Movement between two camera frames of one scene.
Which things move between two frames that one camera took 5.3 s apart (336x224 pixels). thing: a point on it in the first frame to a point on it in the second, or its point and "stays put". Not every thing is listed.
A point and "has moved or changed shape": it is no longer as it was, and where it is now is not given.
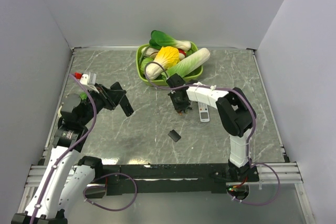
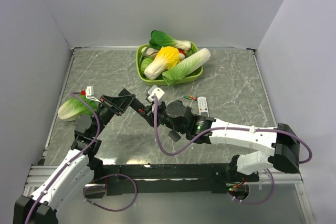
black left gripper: x=110 y=97 to x=119 y=104
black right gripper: x=178 y=107 to x=150 y=114
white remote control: x=203 y=112 stays put
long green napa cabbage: x=187 y=64 stays put
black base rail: x=132 y=179 stays put
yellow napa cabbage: x=167 y=57 stays put
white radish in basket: x=150 y=52 stays put
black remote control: x=126 y=106 has moved or changed shape
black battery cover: x=174 y=135 stays put
